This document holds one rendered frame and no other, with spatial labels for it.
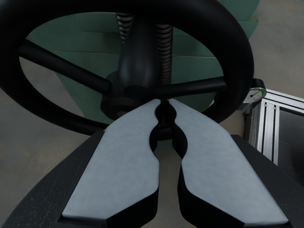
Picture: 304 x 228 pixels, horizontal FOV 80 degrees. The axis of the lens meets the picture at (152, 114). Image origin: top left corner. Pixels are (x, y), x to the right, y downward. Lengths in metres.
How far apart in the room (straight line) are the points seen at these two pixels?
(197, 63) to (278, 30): 1.56
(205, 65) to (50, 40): 0.34
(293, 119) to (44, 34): 1.08
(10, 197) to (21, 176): 0.10
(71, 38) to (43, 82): 1.03
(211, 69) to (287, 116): 0.72
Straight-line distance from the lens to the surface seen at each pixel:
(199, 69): 0.47
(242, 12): 0.39
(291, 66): 1.72
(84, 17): 0.27
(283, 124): 1.10
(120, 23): 0.24
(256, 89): 0.46
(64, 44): 0.45
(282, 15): 2.17
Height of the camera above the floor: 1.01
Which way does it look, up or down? 63 degrees down
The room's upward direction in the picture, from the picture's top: 3 degrees clockwise
